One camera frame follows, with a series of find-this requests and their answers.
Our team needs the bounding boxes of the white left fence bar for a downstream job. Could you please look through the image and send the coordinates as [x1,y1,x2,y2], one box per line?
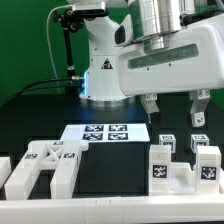
[0,157,11,189]

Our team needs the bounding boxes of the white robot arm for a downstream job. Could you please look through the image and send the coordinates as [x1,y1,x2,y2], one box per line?
[67,0,224,127]

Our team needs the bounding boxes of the white chair back frame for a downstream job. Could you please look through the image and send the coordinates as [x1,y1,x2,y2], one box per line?
[5,140,89,200]

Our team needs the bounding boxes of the white chair seat part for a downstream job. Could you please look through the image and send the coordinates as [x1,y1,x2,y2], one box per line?
[148,161,224,197]

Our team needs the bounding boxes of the white front fence bar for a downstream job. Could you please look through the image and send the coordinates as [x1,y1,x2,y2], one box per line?
[0,195,224,224]

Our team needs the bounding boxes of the white fence bar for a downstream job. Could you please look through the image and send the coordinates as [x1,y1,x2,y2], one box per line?
[0,157,11,189]
[0,195,224,224]

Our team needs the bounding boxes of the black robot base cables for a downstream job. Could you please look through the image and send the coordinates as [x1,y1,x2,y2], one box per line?
[0,75,85,107]

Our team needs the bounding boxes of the white tagged cube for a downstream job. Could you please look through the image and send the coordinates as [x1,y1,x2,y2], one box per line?
[190,134,209,152]
[159,134,176,153]

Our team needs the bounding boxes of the white marker base plate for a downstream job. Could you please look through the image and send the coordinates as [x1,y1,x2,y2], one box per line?
[61,123,150,143]

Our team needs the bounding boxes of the white tagged cube right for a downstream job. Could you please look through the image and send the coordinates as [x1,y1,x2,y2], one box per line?
[190,134,209,152]

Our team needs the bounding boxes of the white tagged cube left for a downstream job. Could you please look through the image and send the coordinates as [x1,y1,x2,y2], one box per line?
[159,134,176,153]

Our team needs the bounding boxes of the white camera cable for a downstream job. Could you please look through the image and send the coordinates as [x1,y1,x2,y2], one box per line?
[45,4,74,95]

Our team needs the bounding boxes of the grey mounted camera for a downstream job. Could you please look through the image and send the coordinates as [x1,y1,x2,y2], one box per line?
[72,2,108,17]

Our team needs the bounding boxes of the black camera stand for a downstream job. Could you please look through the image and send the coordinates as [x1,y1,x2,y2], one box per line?
[53,9,84,97]

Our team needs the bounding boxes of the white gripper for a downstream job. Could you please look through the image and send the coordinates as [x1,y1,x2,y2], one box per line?
[117,14,224,127]

